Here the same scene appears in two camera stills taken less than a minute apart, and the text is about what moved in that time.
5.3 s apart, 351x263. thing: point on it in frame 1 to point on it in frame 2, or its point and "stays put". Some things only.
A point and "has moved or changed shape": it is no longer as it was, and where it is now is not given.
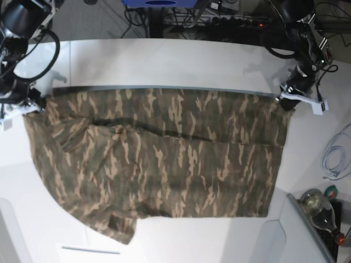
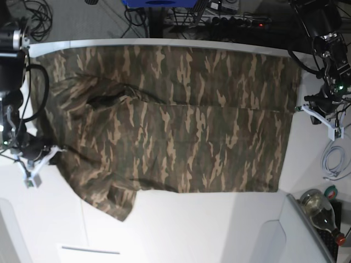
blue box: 159,4 stays put
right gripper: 301,86 to 329,112
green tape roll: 330,192 stays put
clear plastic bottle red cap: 320,212 stays put
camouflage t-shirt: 113,154 has moved or changed shape
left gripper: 26,99 to 32,156
